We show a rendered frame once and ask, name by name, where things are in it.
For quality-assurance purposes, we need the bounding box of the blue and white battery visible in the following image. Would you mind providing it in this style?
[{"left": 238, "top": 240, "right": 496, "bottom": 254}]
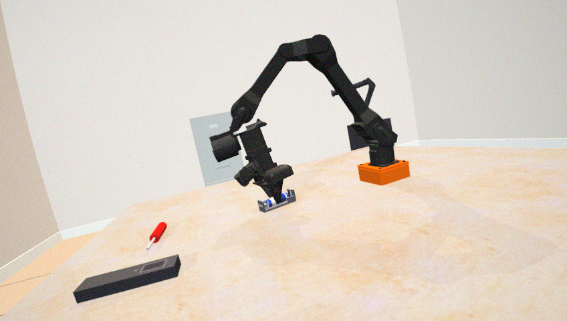
[{"left": 263, "top": 193, "right": 289, "bottom": 207}]

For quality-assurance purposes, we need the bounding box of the red-handled screwdriver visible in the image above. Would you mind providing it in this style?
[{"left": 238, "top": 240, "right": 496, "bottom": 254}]
[{"left": 146, "top": 222, "right": 167, "bottom": 251}]

